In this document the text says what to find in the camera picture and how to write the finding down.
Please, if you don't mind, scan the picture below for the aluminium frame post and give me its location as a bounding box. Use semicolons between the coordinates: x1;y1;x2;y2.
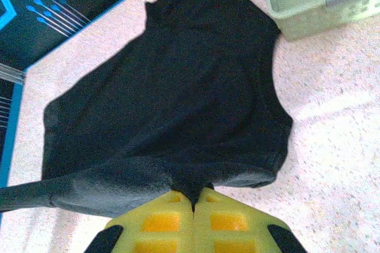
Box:
0;62;26;84

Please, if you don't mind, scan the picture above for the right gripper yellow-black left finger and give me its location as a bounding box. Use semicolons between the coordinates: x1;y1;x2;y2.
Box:
84;191;195;253

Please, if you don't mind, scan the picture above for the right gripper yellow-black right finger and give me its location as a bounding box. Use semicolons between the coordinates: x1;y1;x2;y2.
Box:
194;188;307;253

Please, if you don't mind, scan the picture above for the black t-shirt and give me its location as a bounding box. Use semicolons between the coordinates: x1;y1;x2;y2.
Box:
0;0;295;220

